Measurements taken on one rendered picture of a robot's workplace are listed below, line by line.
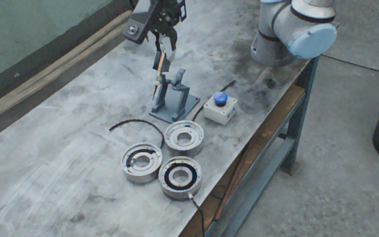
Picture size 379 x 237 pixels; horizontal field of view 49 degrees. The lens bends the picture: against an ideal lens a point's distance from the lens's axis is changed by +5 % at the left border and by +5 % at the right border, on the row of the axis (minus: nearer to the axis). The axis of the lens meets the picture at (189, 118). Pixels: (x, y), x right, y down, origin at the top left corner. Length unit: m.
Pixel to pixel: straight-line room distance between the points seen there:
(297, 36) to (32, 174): 0.77
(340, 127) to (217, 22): 1.05
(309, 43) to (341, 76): 1.47
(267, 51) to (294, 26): 0.20
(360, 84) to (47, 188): 1.93
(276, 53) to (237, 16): 0.31
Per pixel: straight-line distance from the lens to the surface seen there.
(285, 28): 1.15
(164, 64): 1.02
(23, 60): 2.73
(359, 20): 3.08
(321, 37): 1.13
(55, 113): 1.25
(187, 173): 0.99
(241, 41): 1.42
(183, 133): 1.07
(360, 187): 2.06
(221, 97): 1.09
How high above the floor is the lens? 1.63
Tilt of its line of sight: 47 degrees down
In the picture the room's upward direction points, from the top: 5 degrees counter-clockwise
